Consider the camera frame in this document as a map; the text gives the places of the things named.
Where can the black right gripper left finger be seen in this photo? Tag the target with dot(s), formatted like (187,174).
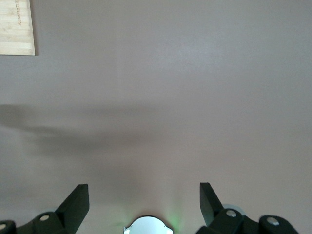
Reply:
(68,209)

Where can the bamboo cutting board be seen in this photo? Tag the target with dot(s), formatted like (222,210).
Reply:
(14,29)

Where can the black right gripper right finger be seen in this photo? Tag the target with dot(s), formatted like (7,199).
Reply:
(219,219)

